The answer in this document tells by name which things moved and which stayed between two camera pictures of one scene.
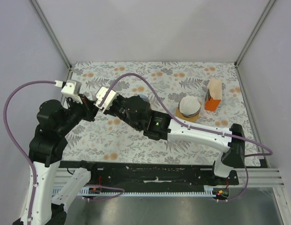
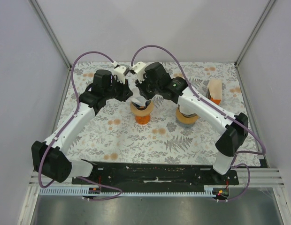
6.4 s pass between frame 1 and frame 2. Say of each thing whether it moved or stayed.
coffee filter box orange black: stayed
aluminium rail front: stayed
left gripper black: moved
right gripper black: moved
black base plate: stayed
